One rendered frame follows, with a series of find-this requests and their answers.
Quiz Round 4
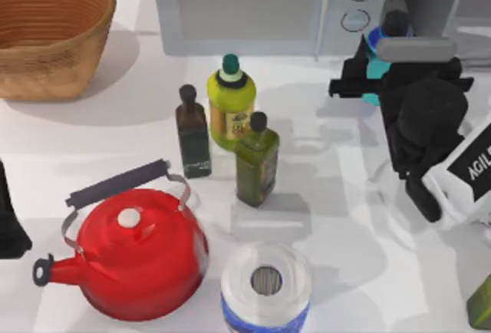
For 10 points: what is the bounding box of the blue bottle with black cap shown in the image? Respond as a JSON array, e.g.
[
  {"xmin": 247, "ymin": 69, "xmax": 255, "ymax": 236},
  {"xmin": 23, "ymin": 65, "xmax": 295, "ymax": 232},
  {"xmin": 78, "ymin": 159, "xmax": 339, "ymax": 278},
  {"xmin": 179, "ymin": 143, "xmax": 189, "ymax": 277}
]
[{"xmin": 361, "ymin": 9, "xmax": 415, "ymax": 106}]

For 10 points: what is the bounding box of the yellow bottle with green cap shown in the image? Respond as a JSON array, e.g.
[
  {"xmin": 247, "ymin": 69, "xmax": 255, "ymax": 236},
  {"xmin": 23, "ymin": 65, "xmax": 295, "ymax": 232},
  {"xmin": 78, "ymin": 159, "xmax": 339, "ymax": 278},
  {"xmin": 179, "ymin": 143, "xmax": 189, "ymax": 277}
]
[{"xmin": 206, "ymin": 53, "xmax": 258, "ymax": 150}]

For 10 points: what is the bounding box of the white paper towel roll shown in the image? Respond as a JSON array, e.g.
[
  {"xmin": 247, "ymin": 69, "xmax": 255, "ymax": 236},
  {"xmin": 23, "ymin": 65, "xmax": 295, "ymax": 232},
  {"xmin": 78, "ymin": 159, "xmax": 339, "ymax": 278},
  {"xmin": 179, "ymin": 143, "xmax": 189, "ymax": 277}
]
[{"xmin": 219, "ymin": 241, "xmax": 313, "ymax": 333}]

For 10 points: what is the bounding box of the brown wicker basket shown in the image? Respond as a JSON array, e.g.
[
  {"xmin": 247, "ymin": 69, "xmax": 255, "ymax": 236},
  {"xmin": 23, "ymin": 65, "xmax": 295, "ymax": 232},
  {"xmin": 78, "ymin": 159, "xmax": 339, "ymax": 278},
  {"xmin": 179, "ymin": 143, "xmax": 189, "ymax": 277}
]
[{"xmin": 0, "ymin": 0, "xmax": 117, "ymax": 102}]

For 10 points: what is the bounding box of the pale grey rounded box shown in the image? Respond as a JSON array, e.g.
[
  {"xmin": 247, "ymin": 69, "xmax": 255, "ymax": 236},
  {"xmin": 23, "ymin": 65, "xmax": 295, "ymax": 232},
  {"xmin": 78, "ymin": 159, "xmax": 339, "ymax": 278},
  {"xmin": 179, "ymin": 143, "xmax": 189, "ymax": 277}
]
[{"xmin": 376, "ymin": 36, "xmax": 458, "ymax": 62}]

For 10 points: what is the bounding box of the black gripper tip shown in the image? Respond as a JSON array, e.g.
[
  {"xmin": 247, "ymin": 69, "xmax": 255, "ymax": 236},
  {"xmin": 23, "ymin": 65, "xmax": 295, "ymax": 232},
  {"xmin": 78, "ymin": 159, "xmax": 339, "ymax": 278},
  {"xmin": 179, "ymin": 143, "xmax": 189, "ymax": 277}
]
[{"xmin": 0, "ymin": 160, "xmax": 34, "ymax": 261}]

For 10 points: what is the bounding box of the microwave door handle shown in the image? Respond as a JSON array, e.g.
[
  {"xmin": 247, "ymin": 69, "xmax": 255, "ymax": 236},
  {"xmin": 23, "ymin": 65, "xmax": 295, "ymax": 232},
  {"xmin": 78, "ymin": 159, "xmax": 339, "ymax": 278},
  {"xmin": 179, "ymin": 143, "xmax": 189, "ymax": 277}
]
[{"xmin": 313, "ymin": 0, "xmax": 331, "ymax": 62}]

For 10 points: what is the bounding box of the pale microwave oven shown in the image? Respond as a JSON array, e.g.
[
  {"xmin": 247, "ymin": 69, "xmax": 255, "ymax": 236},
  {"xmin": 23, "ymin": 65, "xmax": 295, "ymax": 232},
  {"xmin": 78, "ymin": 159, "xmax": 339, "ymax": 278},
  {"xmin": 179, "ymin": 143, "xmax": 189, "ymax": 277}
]
[{"xmin": 149, "ymin": 0, "xmax": 394, "ymax": 61}]

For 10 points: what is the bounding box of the red kettle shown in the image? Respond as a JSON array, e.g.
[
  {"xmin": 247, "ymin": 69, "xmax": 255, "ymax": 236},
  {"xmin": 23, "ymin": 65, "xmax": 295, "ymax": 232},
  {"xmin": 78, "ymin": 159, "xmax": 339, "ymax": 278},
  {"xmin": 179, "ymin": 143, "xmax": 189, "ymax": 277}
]
[{"xmin": 31, "ymin": 158, "xmax": 210, "ymax": 323}]

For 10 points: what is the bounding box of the olive green oil bottle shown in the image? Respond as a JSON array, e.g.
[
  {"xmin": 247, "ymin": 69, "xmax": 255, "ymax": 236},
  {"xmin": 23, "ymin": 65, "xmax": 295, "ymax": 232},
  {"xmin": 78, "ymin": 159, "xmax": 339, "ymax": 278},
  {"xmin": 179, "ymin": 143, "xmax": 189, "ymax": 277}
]
[{"xmin": 234, "ymin": 110, "xmax": 281, "ymax": 208}]

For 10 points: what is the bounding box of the dark brown glass bottle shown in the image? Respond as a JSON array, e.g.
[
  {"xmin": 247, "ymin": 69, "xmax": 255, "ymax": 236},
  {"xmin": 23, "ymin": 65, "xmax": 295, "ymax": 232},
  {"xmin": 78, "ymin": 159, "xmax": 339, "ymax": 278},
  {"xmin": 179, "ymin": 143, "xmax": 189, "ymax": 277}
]
[{"xmin": 175, "ymin": 84, "xmax": 213, "ymax": 180}]

